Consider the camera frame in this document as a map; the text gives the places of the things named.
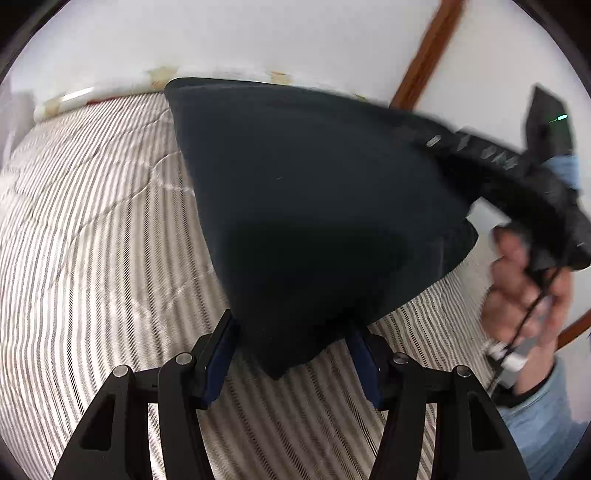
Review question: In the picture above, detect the striped bed cover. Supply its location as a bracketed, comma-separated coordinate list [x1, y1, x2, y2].
[0, 92, 502, 480]

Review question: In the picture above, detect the white pipe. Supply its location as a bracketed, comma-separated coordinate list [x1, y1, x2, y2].
[36, 87, 99, 118]

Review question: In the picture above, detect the person's right hand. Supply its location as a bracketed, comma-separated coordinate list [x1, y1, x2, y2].
[480, 222, 574, 394]

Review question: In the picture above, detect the person's right forearm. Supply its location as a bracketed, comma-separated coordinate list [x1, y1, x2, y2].
[494, 355, 588, 480]

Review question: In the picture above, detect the white cable plug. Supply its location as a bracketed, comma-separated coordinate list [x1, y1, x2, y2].
[487, 339, 532, 373]

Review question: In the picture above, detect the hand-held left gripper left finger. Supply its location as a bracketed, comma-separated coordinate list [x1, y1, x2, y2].
[53, 309, 239, 480]

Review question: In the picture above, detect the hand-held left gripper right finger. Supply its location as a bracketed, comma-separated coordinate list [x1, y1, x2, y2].
[346, 323, 532, 480]

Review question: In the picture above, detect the brown wooden door frame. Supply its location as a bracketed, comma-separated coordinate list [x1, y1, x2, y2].
[390, 0, 465, 110]

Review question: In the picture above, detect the black sweatshirt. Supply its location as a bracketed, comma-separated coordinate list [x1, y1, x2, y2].
[164, 78, 561, 380]

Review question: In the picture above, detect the black cable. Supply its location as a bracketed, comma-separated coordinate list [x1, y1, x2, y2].
[485, 267, 561, 403]

